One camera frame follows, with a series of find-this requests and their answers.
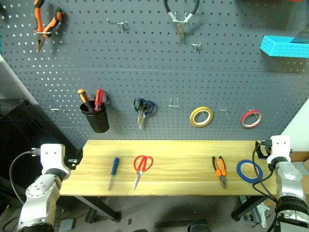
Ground black table leg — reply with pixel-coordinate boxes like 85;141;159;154
74;195;122;223
231;195;267;221

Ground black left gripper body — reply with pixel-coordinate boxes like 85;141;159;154
63;151;79;170

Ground teal plastic bin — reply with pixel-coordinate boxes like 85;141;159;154
259;35;309;58

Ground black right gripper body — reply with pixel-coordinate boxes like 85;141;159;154
258;140;272;160

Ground orange black needle-nose pliers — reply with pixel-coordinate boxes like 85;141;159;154
33;0;65;53

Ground black handled silver pliers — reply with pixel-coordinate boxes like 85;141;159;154
163;0;200;44

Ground black plastic cup holder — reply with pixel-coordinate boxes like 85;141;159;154
79;103;111;134

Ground orange black handled screwdriver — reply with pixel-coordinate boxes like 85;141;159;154
77;88;94;113

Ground yellow tape roll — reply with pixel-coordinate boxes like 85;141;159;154
189;106;214;128

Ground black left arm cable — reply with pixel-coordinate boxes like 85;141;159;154
9;149;41;205

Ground grey metal pegboard wall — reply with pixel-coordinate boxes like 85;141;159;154
0;0;309;150

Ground blue handled screwdriver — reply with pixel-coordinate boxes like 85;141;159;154
108;157;120;190

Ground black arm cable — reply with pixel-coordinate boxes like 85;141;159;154
252;142;279;204
9;149;41;205

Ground red tape roll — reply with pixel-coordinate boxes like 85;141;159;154
240;110;263;129

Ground orange black combination pliers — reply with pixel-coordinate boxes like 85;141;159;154
211;156;228;189

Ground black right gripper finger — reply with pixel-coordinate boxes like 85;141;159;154
254;141;262;159

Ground red handled scissors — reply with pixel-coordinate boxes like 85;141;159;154
132;155;154;192

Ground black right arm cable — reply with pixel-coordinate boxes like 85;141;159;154
252;142;279;204

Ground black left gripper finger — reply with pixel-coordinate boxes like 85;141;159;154
75;148;84;167

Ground red handled screwdriver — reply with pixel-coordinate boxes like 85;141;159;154
93;88;106;112

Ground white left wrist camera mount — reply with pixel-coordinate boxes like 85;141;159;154
40;143;71;175

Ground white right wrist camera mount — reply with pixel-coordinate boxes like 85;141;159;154
266;135;292;165

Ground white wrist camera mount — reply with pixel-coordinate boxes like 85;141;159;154
40;143;71;175
266;135;292;165

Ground blue handled scissors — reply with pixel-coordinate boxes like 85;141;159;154
133;97;156;131

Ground white crumpled cloth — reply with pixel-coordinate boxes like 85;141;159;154
255;202;271;228

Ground blue tape roll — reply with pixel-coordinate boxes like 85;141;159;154
236;159;264;184

